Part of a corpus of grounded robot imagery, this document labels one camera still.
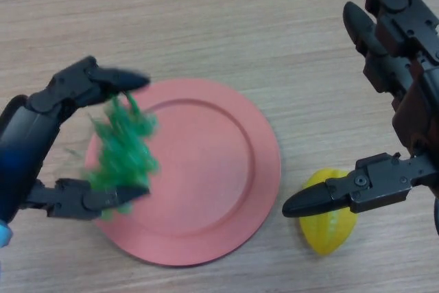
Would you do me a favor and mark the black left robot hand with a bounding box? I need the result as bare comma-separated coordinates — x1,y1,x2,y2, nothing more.
0,55,152,249

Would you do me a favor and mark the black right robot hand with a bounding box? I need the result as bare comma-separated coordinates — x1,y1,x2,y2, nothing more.
281,0,439,218

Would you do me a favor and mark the green plastic grape bunch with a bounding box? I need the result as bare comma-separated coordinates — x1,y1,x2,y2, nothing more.
80,92,162,224

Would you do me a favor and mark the pink round plate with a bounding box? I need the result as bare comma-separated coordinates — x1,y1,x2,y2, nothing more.
84,79,281,267

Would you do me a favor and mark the yellow plastic starfruit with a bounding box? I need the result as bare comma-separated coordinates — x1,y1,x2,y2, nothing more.
298,168,359,256

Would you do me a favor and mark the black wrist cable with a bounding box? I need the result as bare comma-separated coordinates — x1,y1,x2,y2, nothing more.
432,196,439,235

